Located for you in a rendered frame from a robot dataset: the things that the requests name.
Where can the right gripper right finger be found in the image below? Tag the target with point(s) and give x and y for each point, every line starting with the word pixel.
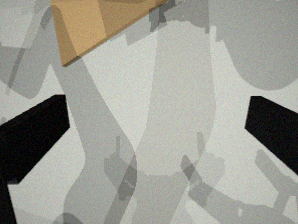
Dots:
pixel 276 127

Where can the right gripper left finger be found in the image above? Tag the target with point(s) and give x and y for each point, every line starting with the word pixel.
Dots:
pixel 24 141

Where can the flat brown cardboard sheet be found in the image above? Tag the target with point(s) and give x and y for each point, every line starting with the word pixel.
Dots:
pixel 83 25

